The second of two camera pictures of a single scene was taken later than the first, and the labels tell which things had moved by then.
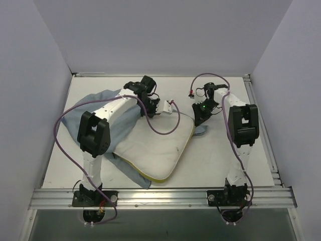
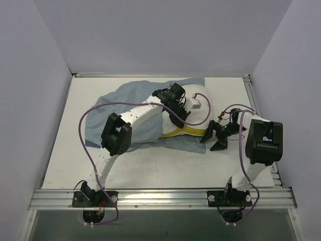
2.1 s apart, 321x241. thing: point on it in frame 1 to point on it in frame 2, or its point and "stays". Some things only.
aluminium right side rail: (275, 171) stays
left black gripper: (149, 108) to (179, 115)
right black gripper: (200, 113) to (221, 132)
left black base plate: (94, 198) stays
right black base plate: (228, 198) stays
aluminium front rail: (62, 199) stays
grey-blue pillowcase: (111, 161) to (116, 98)
